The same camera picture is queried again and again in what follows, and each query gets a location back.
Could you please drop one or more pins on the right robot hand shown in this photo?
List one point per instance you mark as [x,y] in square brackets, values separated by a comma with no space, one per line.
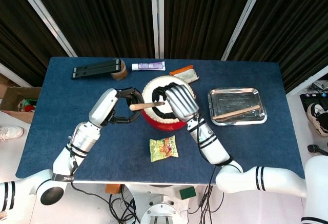
[182,101]

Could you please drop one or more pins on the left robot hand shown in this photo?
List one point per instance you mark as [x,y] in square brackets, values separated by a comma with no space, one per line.
[102,108]

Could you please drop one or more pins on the wooden drumstick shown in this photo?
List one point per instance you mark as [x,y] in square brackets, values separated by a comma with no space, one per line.
[235,112]
[143,105]

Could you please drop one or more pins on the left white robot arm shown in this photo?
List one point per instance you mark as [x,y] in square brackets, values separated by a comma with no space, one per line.
[82,137]

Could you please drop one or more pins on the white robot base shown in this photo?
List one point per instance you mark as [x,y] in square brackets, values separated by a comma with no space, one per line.
[160,201]

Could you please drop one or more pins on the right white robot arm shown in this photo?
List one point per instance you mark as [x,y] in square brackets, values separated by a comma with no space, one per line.
[215,149]

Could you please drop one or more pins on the red drum white skin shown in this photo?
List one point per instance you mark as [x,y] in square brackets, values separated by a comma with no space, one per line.
[164,125]

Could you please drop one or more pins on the orange white packet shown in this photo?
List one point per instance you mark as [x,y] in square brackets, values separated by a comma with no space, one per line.
[188,74]

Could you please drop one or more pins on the black folding stand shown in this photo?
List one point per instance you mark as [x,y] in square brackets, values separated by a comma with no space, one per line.
[94,69]

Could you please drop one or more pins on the blue table cloth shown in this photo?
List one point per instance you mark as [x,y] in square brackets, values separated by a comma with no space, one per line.
[123,147]

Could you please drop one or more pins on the white purple toothpaste tube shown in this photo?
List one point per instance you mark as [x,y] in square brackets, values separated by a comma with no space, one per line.
[148,66]

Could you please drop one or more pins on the yellow green snack packet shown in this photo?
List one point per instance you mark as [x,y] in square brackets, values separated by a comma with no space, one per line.
[164,148]

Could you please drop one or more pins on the shiny metal tray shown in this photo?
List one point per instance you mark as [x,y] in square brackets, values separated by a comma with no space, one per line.
[235,98]

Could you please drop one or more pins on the orange block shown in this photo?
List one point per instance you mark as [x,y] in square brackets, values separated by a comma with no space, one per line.
[112,188]

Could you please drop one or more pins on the cardboard box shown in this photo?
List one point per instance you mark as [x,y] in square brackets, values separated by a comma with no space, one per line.
[15,98]

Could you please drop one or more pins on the green block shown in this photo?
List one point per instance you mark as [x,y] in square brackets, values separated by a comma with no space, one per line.
[187,192]

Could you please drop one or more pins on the black device with lights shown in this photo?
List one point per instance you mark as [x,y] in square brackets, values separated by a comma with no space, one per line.
[311,101]

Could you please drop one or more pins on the black white sneaker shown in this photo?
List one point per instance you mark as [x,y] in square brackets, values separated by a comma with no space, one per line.
[317,119]

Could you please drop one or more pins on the black microphone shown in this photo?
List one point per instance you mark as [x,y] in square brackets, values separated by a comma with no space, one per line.
[316,149]

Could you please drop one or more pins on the white frame post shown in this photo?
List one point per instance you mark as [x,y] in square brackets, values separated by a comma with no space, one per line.
[43,16]
[244,19]
[157,16]

